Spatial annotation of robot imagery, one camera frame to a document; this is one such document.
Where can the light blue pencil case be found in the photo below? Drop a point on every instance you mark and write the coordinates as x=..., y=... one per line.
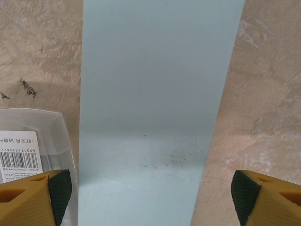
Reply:
x=152, y=94

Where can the clear plastic box with barcode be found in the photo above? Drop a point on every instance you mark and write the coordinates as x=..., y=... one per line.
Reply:
x=35, y=127

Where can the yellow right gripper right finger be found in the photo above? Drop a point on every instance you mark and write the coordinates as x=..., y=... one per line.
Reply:
x=272, y=202

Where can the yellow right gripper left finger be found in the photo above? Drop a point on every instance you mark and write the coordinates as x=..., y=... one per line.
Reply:
x=26, y=202

